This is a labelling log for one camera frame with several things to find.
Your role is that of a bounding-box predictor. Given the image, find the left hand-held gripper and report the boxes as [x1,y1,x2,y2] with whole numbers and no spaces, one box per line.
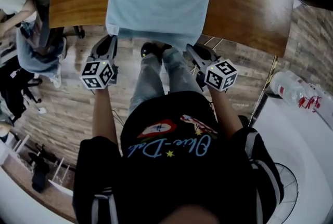
[79,34,120,90]

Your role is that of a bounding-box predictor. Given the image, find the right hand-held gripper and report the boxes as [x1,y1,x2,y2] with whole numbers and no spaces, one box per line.
[185,44,239,93]

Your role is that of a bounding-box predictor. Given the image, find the person's right forearm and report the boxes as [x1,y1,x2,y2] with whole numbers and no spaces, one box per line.
[208,86,245,140]

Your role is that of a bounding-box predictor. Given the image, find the person's left forearm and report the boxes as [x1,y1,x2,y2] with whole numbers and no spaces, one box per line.
[91,87,118,144]

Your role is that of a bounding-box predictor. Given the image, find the yellow black striped strip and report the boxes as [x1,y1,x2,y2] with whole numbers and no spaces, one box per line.
[248,55,278,126]

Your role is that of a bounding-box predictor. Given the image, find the pack of clear water bottles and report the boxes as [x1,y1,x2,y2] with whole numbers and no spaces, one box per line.
[269,71,326,112]

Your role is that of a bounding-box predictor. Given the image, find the person's black printed t-shirt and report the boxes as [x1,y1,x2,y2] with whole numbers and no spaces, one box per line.
[72,91,285,224]

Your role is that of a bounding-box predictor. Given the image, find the black bag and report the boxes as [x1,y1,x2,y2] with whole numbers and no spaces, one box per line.
[31,163,50,194]

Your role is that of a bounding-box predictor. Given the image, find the floor fan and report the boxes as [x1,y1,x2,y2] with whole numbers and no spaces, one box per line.
[273,162,299,218]

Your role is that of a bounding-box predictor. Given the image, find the person's face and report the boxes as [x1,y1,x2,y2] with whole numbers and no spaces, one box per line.
[166,203,224,224]

